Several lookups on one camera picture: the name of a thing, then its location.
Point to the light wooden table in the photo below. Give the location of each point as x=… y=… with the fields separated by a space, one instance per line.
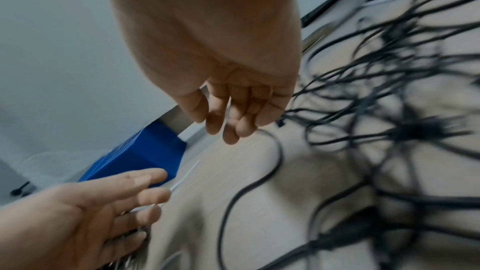
x=187 y=233

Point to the person's right hand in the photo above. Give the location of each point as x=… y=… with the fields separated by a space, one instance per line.
x=210 y=26

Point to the grey door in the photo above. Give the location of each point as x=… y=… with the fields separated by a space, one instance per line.
x=5 y=180

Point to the blue triangular box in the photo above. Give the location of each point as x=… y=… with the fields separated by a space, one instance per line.
x=150 y=150

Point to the person's left hand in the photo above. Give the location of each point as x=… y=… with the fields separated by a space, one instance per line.
x=56 y=227

